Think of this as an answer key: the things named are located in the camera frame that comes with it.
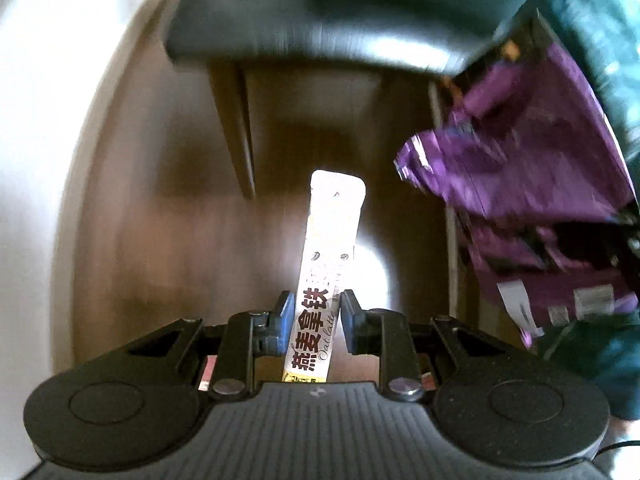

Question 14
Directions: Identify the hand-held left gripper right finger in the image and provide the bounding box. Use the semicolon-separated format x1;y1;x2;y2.
340;290;521;403

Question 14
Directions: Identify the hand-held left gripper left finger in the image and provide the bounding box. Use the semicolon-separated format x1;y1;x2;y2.
125;290;295;401

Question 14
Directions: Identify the white coffee sachet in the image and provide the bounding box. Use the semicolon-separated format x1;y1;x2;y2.
281;170;367;387

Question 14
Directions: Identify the purple snack bag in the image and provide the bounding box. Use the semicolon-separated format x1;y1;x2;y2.
393;42;639;347

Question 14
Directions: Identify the red packet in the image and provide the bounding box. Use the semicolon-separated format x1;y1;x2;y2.
199;355;217;392

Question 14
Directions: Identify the white bed leg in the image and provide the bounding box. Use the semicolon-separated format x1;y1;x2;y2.
427;80;463;312

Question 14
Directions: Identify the wooden chair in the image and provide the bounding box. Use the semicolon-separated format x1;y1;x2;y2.
165;0;501;200

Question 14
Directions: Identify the teal checked blanket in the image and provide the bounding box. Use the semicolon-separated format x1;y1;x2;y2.
537;0;640;421

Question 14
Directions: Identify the black cable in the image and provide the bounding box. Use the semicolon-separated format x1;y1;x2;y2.
600;439;640;456

